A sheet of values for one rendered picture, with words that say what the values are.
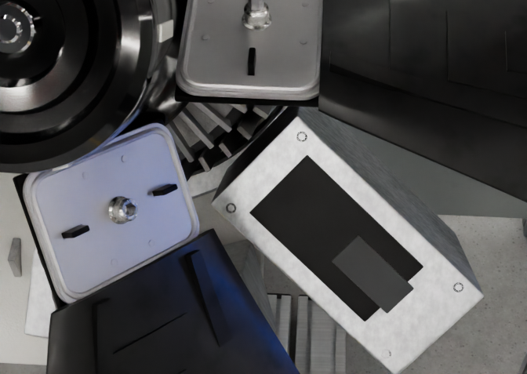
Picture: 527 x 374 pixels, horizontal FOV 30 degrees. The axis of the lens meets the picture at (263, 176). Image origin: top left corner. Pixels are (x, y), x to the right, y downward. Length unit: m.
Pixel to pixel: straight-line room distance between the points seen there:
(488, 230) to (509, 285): 0.12
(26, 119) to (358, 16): 0.15
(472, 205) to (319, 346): 0.39
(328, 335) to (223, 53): 1.20
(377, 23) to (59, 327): 0.20
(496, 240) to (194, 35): 1.43
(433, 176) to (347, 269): 1.14
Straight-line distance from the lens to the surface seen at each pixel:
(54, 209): 0.46
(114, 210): 0.47
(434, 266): 0.57
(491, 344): 1.73
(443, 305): 0.58
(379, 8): 0.45
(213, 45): 0.44
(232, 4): 0.46
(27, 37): 0.41
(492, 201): 1.76
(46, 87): 0.41
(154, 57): 0.40
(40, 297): 0.64
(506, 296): 1.78
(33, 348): 0.76
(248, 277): 0.64
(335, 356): 1.61
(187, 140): 0.57
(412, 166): 1.68
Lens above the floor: 1.50
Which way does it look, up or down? 53 degrees down
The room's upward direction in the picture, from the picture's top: 2 degrees counter-clockwise
